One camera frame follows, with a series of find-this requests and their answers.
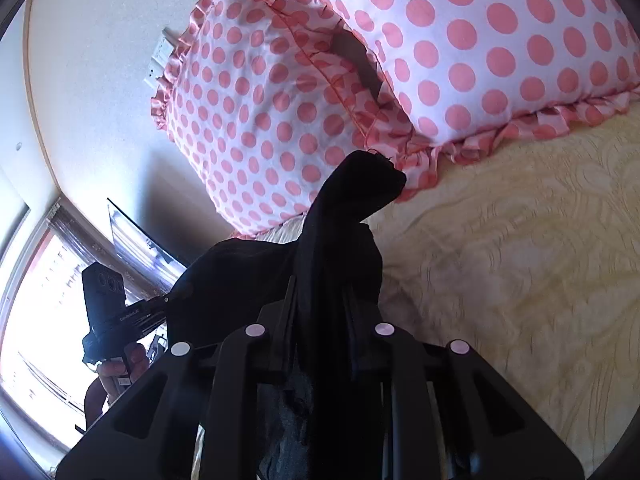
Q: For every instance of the brown curtain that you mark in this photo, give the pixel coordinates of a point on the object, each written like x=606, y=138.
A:
x=75, y=240

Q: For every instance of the person's left hand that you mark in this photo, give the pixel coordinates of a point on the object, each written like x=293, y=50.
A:
x=131, y=365

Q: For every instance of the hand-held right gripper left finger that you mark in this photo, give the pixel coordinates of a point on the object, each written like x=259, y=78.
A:
x=250, y=360

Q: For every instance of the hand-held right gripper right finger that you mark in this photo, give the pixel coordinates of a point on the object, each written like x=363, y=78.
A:
x=402, y=365

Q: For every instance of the bright window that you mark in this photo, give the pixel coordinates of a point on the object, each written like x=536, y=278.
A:
x=45, y=320

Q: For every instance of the white wall socket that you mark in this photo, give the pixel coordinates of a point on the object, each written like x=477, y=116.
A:
x=154, y=71
x=164, y=45

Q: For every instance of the black pants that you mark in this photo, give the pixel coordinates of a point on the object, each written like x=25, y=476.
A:
x=330, y=260

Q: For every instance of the pink polka dot pillow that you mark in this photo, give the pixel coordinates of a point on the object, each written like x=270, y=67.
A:
x=500, y=45
x=260, y=130

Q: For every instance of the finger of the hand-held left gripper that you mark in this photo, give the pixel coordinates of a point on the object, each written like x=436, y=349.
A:
x=150, y=308

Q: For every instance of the dark glass panel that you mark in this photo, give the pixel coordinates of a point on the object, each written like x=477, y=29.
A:
x=145, y=240

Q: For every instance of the person's left forearm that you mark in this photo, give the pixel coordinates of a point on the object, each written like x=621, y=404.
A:
x=94, y=402

